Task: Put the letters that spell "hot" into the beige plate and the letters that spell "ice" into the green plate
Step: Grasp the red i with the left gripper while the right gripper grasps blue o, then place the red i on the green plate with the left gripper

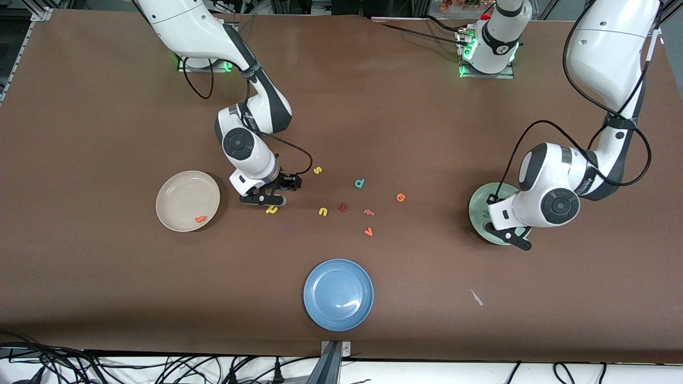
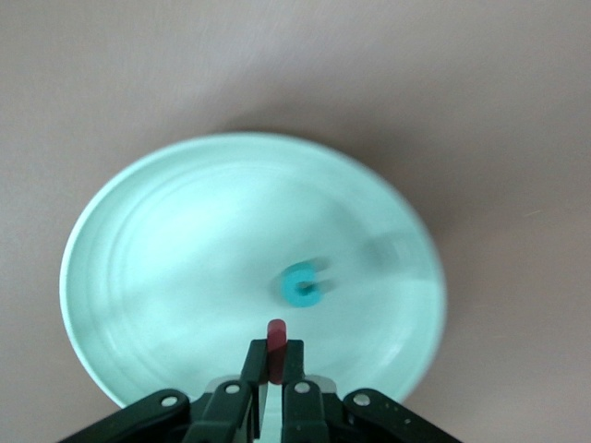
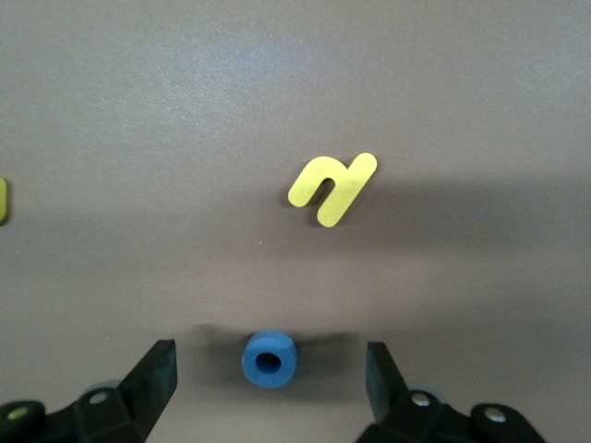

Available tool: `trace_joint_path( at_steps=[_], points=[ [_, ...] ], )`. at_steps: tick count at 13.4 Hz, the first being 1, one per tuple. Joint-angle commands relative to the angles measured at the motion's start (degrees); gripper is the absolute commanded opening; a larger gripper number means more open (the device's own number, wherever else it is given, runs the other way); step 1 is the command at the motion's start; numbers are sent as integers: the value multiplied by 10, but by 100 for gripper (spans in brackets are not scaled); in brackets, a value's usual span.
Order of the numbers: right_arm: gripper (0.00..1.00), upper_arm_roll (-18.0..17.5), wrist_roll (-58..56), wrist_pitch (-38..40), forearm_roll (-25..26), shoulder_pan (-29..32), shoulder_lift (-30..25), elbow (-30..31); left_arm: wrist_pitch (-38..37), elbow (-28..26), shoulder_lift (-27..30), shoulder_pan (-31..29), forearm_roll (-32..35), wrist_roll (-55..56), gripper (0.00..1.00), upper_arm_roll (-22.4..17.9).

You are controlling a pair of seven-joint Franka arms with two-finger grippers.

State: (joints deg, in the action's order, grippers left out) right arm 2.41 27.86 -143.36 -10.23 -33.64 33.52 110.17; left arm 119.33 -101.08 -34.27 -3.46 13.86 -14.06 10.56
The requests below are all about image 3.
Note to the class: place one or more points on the yellow foam letter u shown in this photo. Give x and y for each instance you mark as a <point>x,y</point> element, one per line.
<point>3,203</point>

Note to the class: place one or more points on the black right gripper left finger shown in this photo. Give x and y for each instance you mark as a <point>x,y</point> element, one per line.
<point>115,415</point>

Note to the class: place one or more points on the brown table cover sheet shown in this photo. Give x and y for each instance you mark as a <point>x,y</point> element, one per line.
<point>138,138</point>

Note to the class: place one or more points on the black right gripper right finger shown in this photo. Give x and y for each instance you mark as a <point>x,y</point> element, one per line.
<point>415,420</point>

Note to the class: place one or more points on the blue foam letter o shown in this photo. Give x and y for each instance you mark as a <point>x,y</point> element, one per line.
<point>251,371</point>

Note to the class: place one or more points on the yellow foam letter h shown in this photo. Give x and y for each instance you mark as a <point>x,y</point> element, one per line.
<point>341,194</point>

